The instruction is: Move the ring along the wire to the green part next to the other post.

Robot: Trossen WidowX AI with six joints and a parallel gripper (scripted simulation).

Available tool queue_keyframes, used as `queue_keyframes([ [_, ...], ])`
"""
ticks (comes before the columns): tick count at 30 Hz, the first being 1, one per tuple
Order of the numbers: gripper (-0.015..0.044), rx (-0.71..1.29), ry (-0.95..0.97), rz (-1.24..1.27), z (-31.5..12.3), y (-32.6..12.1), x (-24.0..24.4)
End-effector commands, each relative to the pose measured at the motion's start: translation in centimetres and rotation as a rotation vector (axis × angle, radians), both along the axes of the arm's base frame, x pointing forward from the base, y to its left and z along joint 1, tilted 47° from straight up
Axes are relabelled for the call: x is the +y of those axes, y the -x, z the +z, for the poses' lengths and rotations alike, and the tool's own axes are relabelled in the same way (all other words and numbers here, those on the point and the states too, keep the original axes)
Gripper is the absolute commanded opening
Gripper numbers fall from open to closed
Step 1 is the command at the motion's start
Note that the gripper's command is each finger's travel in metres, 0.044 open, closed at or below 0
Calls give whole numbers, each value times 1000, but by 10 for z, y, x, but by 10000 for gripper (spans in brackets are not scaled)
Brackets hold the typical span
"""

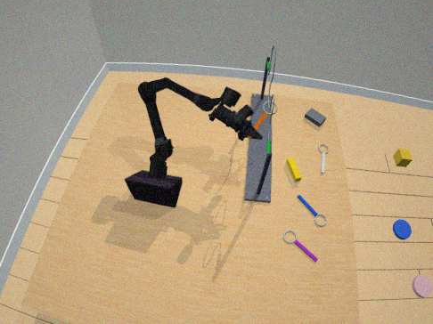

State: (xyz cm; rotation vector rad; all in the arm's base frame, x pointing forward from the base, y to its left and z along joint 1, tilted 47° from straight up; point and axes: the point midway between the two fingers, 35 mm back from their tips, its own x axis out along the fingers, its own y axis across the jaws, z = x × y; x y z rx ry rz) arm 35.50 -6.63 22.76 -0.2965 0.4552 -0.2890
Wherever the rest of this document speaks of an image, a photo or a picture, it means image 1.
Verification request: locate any yellow rectangular block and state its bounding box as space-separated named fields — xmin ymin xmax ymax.
xmin=287 ymin=158 xmax=302 ymax=182

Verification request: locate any purple handle with grey ring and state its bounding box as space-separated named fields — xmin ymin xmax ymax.
xmin=283 ymin=230 xmax=318 ymax=262

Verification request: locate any blue handle with grey loop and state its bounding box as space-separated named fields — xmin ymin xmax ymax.
xmin=298 ymin=194 xmax=327 ymax=226

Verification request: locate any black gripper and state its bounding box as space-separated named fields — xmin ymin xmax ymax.
xmin=224 ymin=110 xmax=262 ymax=141

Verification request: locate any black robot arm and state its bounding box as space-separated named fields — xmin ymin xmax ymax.
xmin=138 ymin=77 xmax=241 ymax=179

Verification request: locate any orange handle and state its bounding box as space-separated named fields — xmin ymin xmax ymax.
xmin=255 ymin=101 xmax=277 ymax=130

